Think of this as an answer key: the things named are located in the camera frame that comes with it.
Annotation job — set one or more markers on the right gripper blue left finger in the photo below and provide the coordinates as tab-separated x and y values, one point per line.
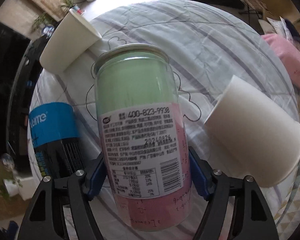
96	173

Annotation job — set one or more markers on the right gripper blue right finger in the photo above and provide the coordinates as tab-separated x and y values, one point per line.
201	175

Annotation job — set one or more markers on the green and pink can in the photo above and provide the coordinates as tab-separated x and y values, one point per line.
143	136

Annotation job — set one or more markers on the white paper cup right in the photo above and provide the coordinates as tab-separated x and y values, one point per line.
258	133

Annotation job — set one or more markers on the white paper cup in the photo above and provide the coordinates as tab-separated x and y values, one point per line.
258	133
72	37

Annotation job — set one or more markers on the white paper cup far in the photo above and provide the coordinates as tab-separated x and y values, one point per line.
72	37

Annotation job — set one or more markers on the blue and black can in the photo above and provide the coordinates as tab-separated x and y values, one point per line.
55	139

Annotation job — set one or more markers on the black tv cabinet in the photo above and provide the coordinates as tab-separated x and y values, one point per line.
19	103

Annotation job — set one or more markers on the striped quilted table cover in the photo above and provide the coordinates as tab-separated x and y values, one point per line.
206	47

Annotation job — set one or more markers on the glass ball ornament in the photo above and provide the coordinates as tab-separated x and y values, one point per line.
47	31

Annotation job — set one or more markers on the pink blanket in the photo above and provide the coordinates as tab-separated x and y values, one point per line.
287	53

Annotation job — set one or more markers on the black flat television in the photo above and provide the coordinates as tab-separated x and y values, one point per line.
12	48

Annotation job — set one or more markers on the small green plant on cabinet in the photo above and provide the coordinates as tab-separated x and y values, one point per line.
41	21

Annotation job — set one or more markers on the white patterned pillow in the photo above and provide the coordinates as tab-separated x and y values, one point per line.
282	27

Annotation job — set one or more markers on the potted plant red pot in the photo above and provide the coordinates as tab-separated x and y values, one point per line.
66	5

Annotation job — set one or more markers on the small folding side table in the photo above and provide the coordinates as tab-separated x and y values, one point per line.
259	7

